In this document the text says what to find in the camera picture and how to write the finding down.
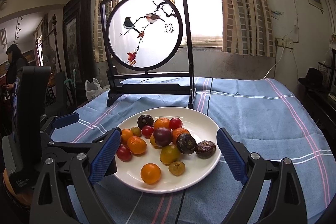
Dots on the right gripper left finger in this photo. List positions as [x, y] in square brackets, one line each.
[81, 165]

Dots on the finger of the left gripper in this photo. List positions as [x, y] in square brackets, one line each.
[99, 155]
[49, 124]

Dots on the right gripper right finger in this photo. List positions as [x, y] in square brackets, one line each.
[284, 202]

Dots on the red cherry tomato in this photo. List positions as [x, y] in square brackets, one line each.
[175, 123]
[124, 153]
[147, 131]

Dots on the small orange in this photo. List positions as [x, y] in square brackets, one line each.
[150, 173]

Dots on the dark red plum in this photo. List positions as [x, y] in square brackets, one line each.
[162, 136]

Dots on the small yellow-green fruit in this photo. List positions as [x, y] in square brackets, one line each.
[177, 168]

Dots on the white plastic bag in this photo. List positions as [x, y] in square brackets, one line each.
[93, 89]

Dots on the person in dark clothes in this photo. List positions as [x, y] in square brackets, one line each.
[17, 61]

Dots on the orange mandarin front left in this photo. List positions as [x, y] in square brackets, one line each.
[125, 135]

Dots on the orange mandarin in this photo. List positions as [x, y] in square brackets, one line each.
[125, 135]
[162, 123]
[136, 145]
[178, 131]

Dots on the orange mandarin centre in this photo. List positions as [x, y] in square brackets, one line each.
[136, 145]

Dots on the blue striped tablecloth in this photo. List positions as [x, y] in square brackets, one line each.
[263, 115]

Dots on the small green fruit hidden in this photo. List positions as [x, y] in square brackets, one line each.
[136, 131]

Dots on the white round plate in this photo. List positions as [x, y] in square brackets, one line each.
[166, 169]

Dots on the dark water chestnut left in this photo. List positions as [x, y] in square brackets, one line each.
[145, 120]

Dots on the dark water chestnut right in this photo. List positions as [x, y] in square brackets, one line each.
[205, 149]

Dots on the yellow kumquat centre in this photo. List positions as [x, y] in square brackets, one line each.
[152, 141]

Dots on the yellow lemon fruit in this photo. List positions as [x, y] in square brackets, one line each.
[170, 154]

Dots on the red cherry tomato back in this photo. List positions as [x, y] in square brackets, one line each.
[175, 123]

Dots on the orange mandarin back right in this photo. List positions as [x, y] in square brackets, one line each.
[178, 131]

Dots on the round bird painting screen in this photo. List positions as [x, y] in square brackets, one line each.
[140, 36]

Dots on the black hat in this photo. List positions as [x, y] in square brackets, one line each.
[313, 79]

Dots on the checked curtain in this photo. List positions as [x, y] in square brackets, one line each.
[244, 3]

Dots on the wall power socket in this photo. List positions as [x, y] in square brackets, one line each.
[284, 42]

